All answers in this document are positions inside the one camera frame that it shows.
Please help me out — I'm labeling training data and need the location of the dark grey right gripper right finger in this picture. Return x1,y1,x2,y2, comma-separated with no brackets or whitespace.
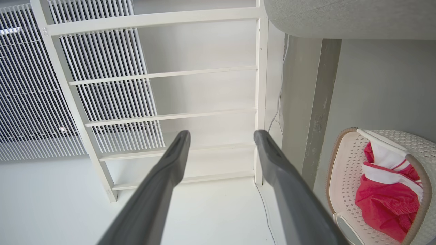
254,130,349,245

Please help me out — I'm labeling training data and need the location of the grey concrete step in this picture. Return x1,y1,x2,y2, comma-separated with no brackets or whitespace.
279,33,342,191

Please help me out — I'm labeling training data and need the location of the white slatted vent panel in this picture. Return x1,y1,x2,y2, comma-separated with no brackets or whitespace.
0,0,167,161

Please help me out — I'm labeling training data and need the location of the grey fabric sofa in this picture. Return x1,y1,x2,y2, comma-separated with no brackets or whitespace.
263,0,436,40

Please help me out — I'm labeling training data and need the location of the white wooden railing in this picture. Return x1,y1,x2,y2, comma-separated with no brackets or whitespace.
30,0,269,203

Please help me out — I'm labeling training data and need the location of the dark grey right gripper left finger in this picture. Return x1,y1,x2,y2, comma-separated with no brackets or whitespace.
97,130,191,245

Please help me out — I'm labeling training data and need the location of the thin pale floor cable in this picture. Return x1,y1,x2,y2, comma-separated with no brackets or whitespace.
255,33,290,245

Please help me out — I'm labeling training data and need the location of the red and white garment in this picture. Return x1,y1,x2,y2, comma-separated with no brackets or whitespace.
354,140,424,243

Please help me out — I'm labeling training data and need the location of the white perforated laundry basket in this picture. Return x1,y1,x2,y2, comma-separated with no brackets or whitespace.
326,128,436,245

